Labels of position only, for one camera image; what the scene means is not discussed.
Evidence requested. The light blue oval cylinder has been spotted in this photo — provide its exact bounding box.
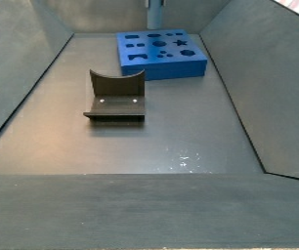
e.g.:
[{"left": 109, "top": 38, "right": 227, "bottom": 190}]
[{"left": 147, "top": 0, "right": 162, "bottom": 29}]

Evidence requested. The blue foam shape board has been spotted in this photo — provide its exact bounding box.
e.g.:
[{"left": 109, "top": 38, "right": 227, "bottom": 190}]
[{"left": 115, "top": 29, "right": 207, "bottom": 81}]

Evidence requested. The black curved fixture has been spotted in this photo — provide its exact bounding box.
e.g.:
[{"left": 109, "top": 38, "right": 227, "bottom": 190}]
[{"left": 83, "top": 70, "right": 146, "bottom": 119}]

